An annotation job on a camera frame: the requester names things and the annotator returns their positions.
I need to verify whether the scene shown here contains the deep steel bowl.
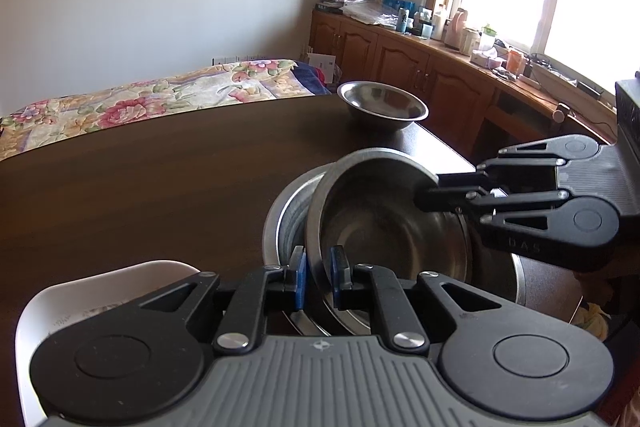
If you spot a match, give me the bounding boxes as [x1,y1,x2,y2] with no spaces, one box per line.
[305,147,473,333]

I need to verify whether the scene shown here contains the large steel bowl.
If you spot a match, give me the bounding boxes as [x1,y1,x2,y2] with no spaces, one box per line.
[262,165,526,336]

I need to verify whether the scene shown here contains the shallow steel bowl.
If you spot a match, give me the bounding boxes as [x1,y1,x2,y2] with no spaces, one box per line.
[336,80,430,132]

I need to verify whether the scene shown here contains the floral white square plate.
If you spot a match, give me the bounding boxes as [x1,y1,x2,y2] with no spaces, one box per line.
[14,260,198,426]

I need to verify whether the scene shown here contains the wooden window cabinet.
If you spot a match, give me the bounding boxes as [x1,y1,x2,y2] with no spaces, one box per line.
[309,10,617,164]

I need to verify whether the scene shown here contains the pink bottle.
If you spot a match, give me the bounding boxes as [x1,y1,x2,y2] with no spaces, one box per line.
[444,8,468,50]

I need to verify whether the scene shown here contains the white paper bag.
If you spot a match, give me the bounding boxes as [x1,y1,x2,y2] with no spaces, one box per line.
[307,53,336,84]

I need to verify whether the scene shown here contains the floral bed quilt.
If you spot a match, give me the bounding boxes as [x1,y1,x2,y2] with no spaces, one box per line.
[1,58,329,160]

